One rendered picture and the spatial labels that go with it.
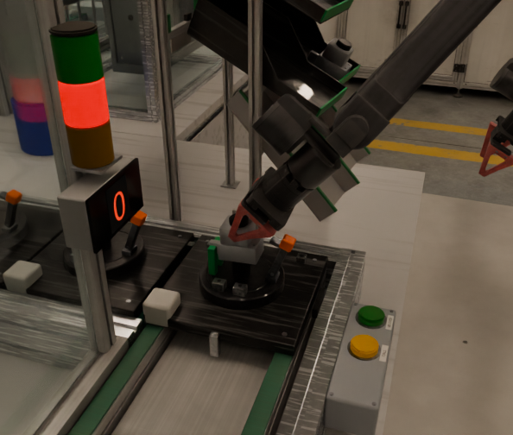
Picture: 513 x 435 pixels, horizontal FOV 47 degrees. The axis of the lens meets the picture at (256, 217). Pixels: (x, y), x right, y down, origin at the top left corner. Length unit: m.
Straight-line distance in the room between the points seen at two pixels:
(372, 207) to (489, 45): 3.57
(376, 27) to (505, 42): 0.96
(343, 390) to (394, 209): 0.70
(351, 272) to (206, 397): 0.34
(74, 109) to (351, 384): 0.50
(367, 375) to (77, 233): 0.43
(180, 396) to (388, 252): 0.59
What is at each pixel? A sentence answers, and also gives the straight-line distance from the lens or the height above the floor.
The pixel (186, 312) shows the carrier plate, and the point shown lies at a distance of 0.93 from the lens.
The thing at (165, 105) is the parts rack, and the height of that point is 1.18.
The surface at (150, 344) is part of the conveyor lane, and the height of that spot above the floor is 0.95.
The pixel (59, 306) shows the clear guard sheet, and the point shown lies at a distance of 0.79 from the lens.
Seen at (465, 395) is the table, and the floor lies 0.86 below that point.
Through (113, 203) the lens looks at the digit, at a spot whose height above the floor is 1.21.
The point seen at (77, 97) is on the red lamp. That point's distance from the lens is 0.68.
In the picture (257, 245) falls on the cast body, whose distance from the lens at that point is 0.92.
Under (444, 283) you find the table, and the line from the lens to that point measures 1.23.
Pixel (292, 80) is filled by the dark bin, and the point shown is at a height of 1.23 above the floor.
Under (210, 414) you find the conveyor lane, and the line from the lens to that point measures 0.86.
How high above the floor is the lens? 1.56
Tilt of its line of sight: 31 degrees down
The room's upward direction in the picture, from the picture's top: straight up
